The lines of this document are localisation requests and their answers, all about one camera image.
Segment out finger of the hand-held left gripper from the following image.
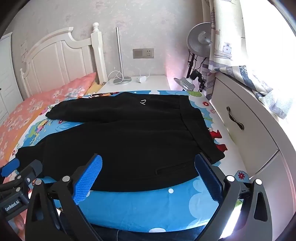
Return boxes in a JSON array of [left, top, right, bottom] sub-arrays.
[[16, 160, 43, 186], [0, 159, 20, 177]]

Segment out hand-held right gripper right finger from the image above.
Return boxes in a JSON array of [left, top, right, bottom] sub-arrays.
[[194, 153, 272, 241]]

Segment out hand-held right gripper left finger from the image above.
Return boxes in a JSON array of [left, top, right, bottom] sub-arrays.
[[24, 153, 103, 241]]

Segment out black pants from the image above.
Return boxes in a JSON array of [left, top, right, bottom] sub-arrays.
[[16, 92, 226, 193]]

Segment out cartoon printed blanket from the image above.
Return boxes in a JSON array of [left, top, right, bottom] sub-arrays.
[[9, 89, 250, 234]]

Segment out pink floral bedsheet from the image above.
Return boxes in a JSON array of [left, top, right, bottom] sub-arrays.
[[0, 72, 97, 163]]

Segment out white drawer cabinet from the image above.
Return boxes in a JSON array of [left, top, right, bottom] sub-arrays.
[[209, 72, 295, 232]]

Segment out white wardrobe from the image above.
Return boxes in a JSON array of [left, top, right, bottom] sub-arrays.
[[0, 32, 23, 126]]

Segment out silver clamp lamp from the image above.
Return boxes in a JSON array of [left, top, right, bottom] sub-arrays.
[[174, 71, 205, 92]]

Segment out white nightstand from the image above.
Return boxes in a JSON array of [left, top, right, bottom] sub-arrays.
[[99, 75, 176, 95]]

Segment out white wooden headboard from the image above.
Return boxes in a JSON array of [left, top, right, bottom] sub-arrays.
[[20, 22, 108, 98]]

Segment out silver desk lamp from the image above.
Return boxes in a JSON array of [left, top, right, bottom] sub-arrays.
[[112, 27, 132, 84]]

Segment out silver round fan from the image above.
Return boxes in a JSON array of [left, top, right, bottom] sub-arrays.
[[186, 22, 212, 77]]

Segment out printed curtain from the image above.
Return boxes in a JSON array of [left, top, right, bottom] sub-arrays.
[[201, 0, 294, 120]]

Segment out dark drawer handle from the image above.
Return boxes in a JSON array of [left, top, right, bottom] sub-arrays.
[[226, 107, 244, 131]]

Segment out grey wall socket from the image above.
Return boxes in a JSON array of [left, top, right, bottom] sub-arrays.
[[133, 48, 154, 58]]

